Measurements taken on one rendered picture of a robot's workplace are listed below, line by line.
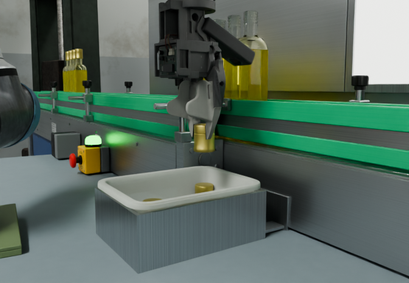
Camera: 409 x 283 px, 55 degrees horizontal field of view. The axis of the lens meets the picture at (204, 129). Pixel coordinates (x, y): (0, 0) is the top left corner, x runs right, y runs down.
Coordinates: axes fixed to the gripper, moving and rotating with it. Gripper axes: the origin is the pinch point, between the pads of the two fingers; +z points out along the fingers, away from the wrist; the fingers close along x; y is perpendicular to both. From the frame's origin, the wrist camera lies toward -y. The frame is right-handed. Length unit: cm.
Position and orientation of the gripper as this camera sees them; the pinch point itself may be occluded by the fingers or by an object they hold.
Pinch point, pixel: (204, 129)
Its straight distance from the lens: 65.0
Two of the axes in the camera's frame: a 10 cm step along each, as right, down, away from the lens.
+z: 0.1, 9.9, 1.1
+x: 5.8, 0.9, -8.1
